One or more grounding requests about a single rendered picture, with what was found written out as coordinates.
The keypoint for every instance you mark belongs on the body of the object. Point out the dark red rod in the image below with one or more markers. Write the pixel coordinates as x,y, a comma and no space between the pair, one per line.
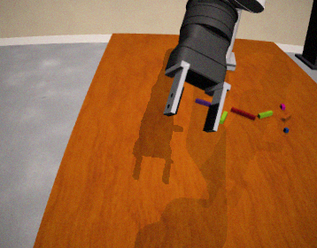
242,113

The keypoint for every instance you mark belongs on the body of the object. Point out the purple rod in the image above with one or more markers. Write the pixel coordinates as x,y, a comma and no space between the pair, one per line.
202,102

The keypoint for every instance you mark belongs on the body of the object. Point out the lime green rod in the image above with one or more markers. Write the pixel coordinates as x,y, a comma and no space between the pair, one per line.
223,117
265,114

